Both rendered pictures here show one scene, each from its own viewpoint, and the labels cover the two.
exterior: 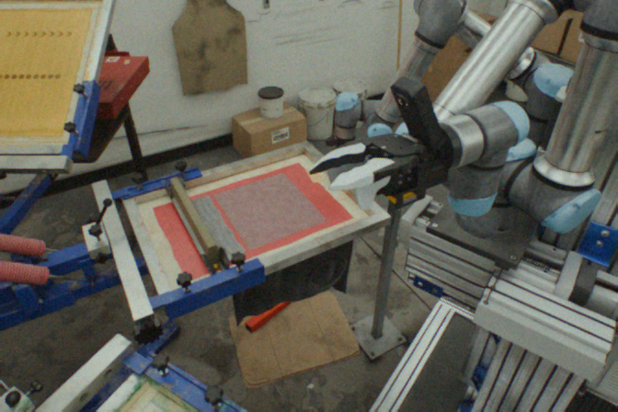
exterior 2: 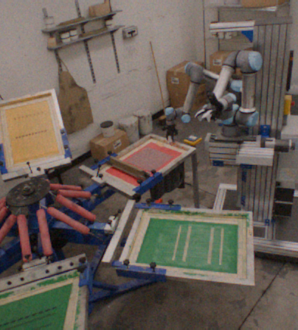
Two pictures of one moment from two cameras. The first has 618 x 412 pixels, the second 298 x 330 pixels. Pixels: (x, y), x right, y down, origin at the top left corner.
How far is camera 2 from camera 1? 1.40 m
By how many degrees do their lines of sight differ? 10
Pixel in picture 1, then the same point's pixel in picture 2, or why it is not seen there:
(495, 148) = (230, 104)
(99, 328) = (74, 247)
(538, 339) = (254, 159)
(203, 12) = (67, 92)
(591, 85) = (246, 85)
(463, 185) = (224, 116)
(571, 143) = (246, 101)
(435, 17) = (196, 74)
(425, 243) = (214, 146)
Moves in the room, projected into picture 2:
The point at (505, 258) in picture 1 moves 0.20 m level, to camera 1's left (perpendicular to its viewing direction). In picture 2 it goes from (239, 140) to (215, 146)
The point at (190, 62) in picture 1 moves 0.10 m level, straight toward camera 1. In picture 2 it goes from (66, 118) to (68, 120)
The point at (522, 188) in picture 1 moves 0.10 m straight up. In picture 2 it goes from (238, 117) to (238, 104)
